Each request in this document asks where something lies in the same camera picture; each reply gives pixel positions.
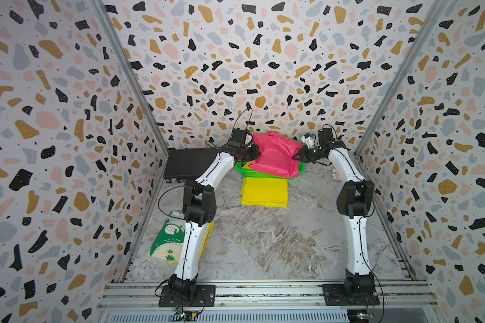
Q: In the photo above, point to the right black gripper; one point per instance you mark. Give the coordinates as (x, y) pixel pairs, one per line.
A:
(302, 152)

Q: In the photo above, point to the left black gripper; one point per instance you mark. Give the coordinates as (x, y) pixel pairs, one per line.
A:
(256, 152)

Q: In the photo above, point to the yellow duck face raincoat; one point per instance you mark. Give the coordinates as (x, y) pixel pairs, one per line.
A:
(246, 166)

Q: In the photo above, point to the pink raincoat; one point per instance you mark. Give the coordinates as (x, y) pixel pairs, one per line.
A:
(276, 157)

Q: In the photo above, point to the plain yellow raincoat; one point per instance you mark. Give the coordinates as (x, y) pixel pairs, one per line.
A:
(266, 192)

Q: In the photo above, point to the white green dinosaur raincoat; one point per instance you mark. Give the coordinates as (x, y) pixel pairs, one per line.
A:
(179, 238)

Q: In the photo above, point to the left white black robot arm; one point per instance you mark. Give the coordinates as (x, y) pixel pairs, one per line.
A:
(199, 209)

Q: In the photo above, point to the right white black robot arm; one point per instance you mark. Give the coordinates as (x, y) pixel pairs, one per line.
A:
(354, 203)

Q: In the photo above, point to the green plastic basket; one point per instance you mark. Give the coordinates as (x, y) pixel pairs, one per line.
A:
(272, 169)

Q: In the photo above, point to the black hard case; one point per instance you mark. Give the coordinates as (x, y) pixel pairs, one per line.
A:
(188, 164)

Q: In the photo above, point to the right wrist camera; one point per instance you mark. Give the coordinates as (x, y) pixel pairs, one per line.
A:
(309, 140)

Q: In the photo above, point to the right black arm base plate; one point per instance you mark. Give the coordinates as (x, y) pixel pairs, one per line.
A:
(344, 295)

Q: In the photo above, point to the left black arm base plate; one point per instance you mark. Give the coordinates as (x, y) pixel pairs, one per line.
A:
(204, 296)

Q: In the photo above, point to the aluminium mounting rail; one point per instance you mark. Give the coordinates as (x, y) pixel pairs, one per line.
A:
(269, 301)

